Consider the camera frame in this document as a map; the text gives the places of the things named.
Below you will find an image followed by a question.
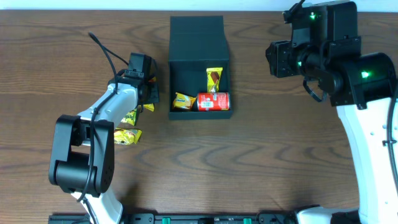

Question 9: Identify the red soda can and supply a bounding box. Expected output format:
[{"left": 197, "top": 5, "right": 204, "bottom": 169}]
[{"left": 197, "top": 92, "right": 231, "bottom": 111}]

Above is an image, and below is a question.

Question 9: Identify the yellow chocolate cake packet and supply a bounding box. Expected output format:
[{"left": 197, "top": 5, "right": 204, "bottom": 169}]
[
  {"left": 114, "top": 128, "right": 142, "bottom": 146},
  {"left": 206, "top": 67, "right": 223, "bottom": 93}
]

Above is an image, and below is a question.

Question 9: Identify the yellow cracker snack packet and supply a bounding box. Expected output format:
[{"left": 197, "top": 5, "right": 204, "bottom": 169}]
[{"left": 172, "top": 92, "right": 197, "bottom": 111}]

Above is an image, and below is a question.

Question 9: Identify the black open gift box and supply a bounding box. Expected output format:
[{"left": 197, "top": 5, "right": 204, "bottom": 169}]
[{"left": 169, "top": 16, "right": 233, "bottom": 120}]

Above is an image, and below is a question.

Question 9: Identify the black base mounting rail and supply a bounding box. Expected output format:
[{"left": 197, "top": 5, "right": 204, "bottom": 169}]
[{"left": 48, "top": 212, "right": 361, "bottom": 224}]

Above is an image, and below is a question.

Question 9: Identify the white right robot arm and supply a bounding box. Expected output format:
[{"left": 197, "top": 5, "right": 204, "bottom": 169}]
[{"left": 266, "top": 1, "right": 397, "bottom": 223}]

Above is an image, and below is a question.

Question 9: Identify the yellow peanut butter snack packet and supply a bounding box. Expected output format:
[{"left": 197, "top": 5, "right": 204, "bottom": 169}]
[{"left": 144, "top": 77, "right": 156, "bottom": 112}]

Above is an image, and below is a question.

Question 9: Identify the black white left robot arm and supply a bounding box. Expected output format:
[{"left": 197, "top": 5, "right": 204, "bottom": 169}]
[{"left": 49, "top": 68, "right": 159, "bottom": 223}]

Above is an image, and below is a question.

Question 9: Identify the green pandan cake packet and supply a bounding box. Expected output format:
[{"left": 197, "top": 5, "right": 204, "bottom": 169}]
[{"left": 121, "top": 109, "right": 138, "bottom": 126}]

